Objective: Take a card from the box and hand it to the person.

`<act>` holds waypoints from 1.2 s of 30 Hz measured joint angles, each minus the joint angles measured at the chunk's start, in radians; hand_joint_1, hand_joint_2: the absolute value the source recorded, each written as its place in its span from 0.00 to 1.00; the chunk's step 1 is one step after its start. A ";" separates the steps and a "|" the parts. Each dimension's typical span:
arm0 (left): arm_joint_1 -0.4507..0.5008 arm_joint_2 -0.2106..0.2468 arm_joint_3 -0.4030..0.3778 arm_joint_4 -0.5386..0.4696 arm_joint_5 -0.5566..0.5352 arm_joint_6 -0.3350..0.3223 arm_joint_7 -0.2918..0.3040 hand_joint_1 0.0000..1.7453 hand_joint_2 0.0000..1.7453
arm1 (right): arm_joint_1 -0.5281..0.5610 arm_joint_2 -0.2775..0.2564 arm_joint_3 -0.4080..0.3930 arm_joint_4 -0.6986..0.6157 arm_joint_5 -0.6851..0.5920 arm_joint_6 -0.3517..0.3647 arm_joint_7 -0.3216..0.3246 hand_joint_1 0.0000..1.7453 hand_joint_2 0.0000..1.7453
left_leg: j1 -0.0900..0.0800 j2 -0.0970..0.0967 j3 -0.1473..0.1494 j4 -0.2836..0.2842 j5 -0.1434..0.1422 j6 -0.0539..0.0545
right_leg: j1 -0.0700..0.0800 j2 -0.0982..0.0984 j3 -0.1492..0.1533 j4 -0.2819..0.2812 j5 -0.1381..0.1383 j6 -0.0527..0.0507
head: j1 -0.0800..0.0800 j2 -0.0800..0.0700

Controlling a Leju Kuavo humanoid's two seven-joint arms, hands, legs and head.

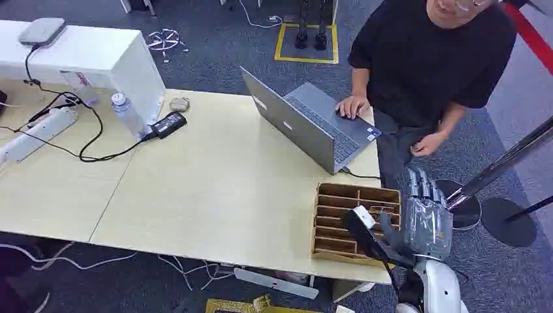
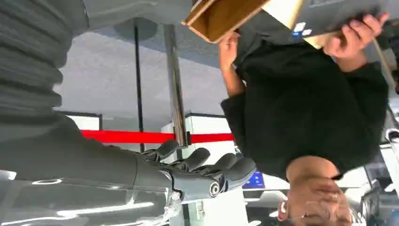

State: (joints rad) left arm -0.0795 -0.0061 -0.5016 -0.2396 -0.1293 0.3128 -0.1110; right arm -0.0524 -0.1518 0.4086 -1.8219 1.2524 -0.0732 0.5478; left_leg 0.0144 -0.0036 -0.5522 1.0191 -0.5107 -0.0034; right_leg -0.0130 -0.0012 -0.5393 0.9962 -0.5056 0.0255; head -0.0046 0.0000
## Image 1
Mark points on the small round grey object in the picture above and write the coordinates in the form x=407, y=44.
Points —
x=179, y=104

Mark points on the chrome chair star base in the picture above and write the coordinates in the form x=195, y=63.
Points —
x=163, y=40

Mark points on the black power adapter brick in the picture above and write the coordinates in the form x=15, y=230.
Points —
x=168, y=125

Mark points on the white table leg bar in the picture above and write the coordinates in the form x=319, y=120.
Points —
x=276, y=283

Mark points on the red barrier belt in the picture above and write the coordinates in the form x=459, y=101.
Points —
x=533, y=39

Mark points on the black robot legs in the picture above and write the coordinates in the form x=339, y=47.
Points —
x=320, y=36

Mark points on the person's hand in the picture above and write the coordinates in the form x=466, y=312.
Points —
x=352, y=106
x=427, y=144

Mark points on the chrome stanchion pole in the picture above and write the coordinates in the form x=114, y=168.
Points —
x=501, y=164

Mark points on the clear plastic water bottle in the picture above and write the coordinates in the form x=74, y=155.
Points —
x=127, y=114

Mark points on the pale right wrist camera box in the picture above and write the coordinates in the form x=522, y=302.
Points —
x=364, y=217

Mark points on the grey open laptop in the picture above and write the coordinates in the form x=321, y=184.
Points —
x=302, y=125

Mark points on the white power strip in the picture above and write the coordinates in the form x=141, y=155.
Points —
x=39, y=134

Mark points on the person's left hand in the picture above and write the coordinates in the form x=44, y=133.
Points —
x=427, y=144

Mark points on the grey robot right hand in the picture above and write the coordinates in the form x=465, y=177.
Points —
x=425, y=229

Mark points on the thin black stanchion pole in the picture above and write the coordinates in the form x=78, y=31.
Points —
x=529, y=210

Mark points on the white cabinet box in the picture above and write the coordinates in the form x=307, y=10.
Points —
x=99, y=58

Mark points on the person's right hand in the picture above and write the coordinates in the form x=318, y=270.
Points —
x=352, y=106

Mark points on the clear plastic cup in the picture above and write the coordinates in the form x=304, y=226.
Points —
x=82, y=88

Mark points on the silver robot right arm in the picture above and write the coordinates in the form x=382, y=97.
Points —
x=438, y=287

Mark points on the round black stanchion base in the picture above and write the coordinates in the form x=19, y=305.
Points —
x=464, y=214
x=507, y=231

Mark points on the grey flat router device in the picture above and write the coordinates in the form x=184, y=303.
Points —
x=42, y=31

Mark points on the person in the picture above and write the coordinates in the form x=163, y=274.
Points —
x=427, y=65

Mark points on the wooden slotted card box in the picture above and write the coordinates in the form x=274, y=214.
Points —
x=335, y=224

